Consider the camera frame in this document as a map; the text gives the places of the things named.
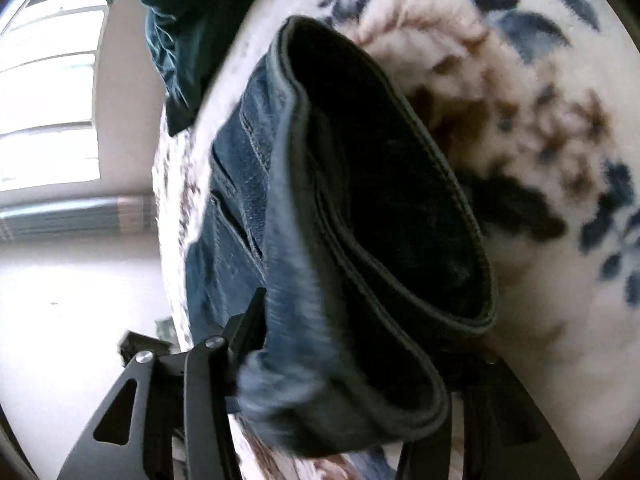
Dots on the window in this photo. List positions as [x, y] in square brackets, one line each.
[50, 95]

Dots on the grey-blue striped curtain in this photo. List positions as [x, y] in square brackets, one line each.
[75, 217]

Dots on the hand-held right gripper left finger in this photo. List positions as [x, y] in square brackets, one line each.
[245, 330]

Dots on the dark blue denim pants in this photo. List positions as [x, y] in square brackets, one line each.
[350, 260]

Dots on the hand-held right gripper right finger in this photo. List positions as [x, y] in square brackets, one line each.
[500, 410]

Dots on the floral bedspread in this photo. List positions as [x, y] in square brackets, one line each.
[550, 335]

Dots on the teal plush blanket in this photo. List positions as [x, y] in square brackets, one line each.
[190, 50]

